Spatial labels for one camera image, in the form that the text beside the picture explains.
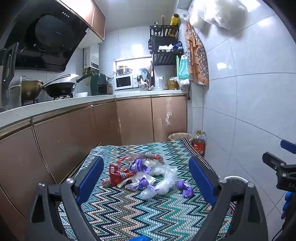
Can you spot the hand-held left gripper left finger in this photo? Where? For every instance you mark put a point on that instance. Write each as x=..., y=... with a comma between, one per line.
x=92, y=177

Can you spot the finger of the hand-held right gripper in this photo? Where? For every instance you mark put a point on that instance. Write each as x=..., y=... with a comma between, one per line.
x=289, y=146
x=274, y=161

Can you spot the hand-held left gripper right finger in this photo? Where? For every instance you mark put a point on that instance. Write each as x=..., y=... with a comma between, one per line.
x=200, y=178

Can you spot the purple candy wrapper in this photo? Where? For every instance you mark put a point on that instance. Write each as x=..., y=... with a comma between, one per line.
x=187, y=191
x=143, y=183
x=136, y=165

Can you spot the red snack wrapper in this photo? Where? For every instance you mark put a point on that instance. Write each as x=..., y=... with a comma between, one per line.
x=115, y=176

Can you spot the clear plastic bag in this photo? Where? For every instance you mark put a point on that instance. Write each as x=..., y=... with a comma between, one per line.
x=166, y=180

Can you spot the clear wrapper with red print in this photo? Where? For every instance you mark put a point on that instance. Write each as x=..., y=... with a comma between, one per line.
x=153, y=157

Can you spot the person's right hand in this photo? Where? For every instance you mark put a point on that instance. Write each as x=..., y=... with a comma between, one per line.
x=286, y=205

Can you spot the cooking oil bottle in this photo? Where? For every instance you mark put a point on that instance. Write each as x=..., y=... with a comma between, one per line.
x=199, y=146

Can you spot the beige waste bin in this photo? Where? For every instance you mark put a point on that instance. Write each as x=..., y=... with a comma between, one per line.
x=179, y=136

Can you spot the zigzag knitted table cloth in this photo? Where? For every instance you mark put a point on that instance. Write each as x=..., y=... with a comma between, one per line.
x=138, y=215

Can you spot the brown base cabinets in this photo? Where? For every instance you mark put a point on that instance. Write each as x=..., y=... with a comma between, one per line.
x=134, y=120

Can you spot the white kitchen countertop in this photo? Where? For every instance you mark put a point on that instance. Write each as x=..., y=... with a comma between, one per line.
x=69, y=104

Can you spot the white bowl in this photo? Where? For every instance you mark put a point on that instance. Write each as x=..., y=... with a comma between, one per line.
x=81, y=94

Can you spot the gas stove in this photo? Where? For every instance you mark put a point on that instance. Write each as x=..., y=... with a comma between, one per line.
x=62, y=97

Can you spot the small brown canister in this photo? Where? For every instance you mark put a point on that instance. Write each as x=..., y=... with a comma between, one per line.
x=109, y=88

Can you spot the dark green kettle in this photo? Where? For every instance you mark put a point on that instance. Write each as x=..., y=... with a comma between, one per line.
x=98, y=83

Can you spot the black frying pan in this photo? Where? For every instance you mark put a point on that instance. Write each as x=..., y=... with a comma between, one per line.
x=59, y=89

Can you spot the small white plastic bag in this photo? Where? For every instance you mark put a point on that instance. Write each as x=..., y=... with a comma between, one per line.
x=183, y=83

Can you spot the yellow packet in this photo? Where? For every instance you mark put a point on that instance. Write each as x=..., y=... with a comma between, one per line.
x=172, y=84

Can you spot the white microwave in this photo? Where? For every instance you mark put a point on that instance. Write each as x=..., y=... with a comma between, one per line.
x=123, y=82

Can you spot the steel pot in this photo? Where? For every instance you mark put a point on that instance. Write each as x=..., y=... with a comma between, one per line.
x=124, y=71

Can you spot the teal bag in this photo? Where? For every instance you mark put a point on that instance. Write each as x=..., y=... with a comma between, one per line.
x=183, y=68

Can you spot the clear glass jug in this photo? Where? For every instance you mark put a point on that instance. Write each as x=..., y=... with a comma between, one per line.
x=15, y=92

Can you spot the grey blue cloth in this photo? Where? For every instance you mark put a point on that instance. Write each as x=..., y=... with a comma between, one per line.
x=144, y=74

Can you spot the orange floral apron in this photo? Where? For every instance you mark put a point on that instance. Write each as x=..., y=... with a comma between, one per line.
x=197, y=60

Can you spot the white water heater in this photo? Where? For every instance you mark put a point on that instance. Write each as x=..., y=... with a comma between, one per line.
x=93, y=56

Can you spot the window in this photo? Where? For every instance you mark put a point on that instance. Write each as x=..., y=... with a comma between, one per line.
x=133, y=63

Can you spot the black storage rack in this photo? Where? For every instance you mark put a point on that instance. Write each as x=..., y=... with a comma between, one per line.
x=165, y=59

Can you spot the black range hood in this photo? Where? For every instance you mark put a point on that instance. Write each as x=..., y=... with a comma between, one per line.
x=53, y=34

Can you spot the hanging white plastic bags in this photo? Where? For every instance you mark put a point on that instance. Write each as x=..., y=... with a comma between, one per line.
x=217, y=12

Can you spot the brown upper cabinets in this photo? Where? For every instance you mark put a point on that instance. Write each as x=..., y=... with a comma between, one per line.
x=97, y=20

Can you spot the yellow film roll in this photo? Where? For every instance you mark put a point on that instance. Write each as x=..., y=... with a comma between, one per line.
x=175, y=19

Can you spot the dark upright frame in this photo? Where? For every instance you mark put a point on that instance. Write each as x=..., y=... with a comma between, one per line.
x=8, y=69

